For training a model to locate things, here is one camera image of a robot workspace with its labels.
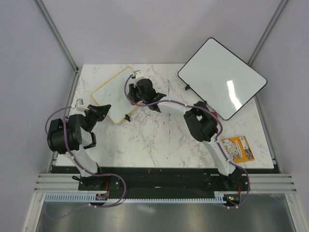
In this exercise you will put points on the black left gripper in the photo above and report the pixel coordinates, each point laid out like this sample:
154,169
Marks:
100,111

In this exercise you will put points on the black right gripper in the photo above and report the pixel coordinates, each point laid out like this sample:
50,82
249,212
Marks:
132,90

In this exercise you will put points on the yellow-framed small whiteboard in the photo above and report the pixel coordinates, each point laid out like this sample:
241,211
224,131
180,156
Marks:
112,92

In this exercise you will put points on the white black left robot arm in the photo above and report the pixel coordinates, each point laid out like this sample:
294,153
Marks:
72,137

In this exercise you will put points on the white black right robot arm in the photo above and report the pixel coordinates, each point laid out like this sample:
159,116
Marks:
203,126

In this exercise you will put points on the black-framed large whiteboard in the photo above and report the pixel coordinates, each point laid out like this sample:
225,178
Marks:
221,78

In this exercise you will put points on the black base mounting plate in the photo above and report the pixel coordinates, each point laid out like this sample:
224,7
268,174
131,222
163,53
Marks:
208,180

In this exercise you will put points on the orange picture book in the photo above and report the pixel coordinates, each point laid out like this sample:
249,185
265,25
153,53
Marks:
238,149

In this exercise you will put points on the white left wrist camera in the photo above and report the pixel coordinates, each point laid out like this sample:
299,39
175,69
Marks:
79,105

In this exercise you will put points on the aluminium extrusion rail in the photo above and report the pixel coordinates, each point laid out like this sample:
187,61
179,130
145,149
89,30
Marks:
61,183

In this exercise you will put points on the white slotted cable duct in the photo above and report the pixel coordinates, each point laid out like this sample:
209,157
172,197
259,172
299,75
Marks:
108,198

